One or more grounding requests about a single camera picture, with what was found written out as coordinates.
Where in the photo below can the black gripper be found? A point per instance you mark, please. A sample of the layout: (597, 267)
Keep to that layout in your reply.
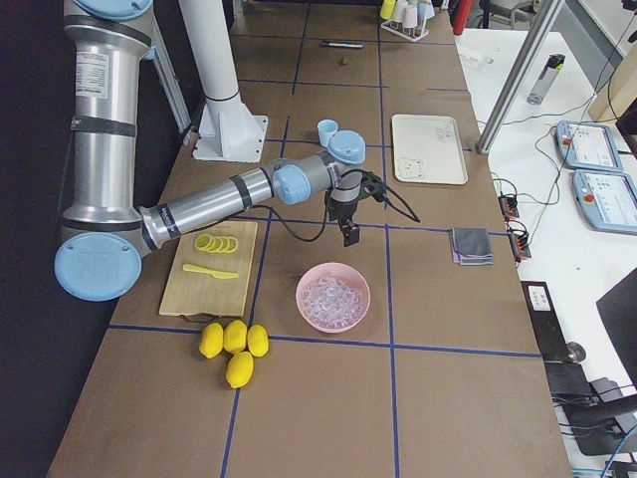
(343, 211)

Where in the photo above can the light blue plastic cup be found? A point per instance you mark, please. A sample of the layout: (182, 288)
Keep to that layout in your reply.
(327, 128)

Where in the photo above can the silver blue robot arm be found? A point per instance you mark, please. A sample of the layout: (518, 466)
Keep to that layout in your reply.
(104, 235)

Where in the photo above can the pile of clear ice cubes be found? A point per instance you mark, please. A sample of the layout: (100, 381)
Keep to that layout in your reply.
(330, 302)

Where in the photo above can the pink cup on rack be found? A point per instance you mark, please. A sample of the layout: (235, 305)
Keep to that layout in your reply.
(410, 17)

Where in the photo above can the pink bowl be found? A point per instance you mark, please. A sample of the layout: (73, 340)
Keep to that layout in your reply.
(346, 273)

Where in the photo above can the cream tray with bear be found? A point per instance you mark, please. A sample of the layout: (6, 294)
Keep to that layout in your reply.
(428, 150)

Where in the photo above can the grey folded cloth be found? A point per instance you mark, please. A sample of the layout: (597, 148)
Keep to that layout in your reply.
(471, 247)

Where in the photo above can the sliced lemon row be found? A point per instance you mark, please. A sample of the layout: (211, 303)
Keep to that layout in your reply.
(216, 244)

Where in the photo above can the yellow lemon right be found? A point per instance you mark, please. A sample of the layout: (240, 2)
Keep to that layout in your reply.
(258, 341)

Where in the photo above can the yellow lemon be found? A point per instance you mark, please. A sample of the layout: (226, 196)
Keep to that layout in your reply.
(235, 337)
(211, 340)
(240, 369)
(258, 341)

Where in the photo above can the wooden cutting board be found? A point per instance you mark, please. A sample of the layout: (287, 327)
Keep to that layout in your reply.
(192, 293)

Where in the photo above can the yellow lemon middle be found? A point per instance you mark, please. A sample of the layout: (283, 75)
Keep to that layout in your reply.
(235, 337)

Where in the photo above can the yellow plastic knife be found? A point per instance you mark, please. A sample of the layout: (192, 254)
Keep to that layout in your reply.
(217, 274)

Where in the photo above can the yellow lemon far left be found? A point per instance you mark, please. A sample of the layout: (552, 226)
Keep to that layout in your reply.
(211, 340)

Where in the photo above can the yellow lemon front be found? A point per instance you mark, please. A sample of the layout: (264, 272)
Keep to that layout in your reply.
(240, 369)

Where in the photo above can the steel muddler black tip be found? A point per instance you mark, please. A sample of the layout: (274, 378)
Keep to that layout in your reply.
(341, 44)

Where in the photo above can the white side table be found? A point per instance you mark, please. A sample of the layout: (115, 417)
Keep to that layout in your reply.
(579, 265)

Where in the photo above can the upper teach pendant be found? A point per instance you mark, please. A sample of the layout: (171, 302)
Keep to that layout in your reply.
(587, 145)

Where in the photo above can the teach pendant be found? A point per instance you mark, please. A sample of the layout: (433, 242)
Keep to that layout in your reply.
(607, 200)
(587, 145)

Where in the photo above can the lower teach pendant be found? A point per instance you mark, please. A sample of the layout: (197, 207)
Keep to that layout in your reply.
(607, 200)

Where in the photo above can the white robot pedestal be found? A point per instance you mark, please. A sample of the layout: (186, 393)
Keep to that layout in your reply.
(228, 131)

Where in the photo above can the white wire cup rack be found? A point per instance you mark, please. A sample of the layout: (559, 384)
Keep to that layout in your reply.
(412, 30)

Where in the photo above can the aluminium frame post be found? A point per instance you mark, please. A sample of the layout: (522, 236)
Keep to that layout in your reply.
(521, 66)

